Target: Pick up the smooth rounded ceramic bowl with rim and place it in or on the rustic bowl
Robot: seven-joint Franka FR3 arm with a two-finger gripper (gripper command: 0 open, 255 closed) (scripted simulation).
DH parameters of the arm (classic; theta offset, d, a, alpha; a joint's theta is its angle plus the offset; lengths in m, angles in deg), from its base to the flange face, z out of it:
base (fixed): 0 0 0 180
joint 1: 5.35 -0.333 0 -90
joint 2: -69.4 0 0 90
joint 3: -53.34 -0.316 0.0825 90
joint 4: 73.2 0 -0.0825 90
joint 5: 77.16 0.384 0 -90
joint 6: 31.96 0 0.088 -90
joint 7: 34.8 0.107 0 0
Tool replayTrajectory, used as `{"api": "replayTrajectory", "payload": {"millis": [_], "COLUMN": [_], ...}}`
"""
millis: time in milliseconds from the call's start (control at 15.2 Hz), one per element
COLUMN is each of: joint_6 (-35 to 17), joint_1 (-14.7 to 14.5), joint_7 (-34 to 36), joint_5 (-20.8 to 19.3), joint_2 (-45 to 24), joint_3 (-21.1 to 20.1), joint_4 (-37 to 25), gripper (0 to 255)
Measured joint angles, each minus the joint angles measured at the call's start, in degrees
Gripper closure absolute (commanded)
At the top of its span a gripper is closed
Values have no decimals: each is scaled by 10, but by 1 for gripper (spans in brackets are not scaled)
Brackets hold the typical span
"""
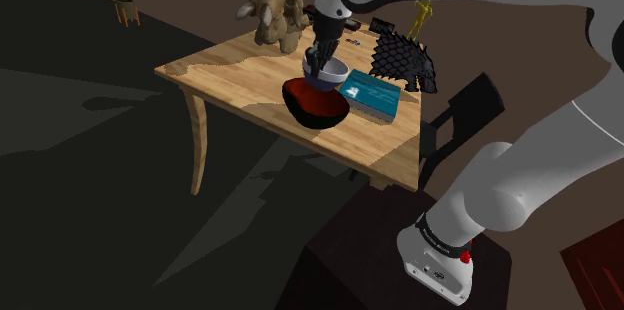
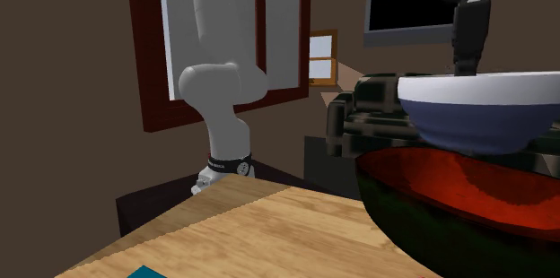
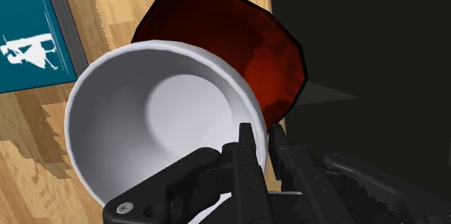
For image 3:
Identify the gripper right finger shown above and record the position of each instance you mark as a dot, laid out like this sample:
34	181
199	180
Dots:
303	177

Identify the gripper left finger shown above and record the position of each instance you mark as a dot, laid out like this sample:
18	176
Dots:
243	167

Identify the white bowl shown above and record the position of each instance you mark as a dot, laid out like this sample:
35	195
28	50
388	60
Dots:
141	110

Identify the dark red bowl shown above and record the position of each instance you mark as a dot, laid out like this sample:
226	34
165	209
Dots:
225	33

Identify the teal book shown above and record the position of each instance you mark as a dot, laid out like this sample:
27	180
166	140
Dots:
28	26

